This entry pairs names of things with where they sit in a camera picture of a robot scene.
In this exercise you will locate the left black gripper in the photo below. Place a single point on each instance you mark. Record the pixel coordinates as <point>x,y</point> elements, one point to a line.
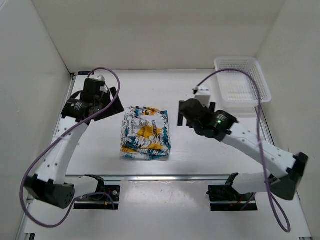
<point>116,108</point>

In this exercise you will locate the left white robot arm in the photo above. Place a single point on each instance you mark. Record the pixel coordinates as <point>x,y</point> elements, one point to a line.
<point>48,184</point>

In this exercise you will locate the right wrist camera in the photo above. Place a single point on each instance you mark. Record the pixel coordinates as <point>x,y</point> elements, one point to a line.
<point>202,94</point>

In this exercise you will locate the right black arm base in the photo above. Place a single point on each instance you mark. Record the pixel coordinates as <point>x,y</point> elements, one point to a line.
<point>224,199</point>

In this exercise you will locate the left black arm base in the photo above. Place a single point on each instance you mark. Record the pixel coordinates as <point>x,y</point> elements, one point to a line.
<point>101,202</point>

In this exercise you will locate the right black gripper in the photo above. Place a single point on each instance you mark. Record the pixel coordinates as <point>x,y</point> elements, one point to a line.
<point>212,107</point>

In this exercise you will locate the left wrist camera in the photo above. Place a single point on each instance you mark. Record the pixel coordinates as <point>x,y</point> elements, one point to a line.
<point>99,78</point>

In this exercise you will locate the white plastic mesh basket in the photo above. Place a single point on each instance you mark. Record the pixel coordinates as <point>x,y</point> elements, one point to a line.
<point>238,93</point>

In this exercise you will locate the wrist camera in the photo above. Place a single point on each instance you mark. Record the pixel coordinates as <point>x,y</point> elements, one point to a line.
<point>202,94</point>
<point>99,78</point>

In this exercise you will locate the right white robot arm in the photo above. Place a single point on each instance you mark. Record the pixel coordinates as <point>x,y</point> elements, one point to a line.
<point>282,171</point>

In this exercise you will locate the black corner label plate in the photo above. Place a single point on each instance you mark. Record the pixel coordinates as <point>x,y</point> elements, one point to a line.
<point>83,73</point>

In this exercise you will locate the colourful printed shorts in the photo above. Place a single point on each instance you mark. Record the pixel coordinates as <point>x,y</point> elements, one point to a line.
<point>145,134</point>

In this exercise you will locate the front aluminium rail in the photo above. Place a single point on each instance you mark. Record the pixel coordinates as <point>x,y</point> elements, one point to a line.
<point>199,177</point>

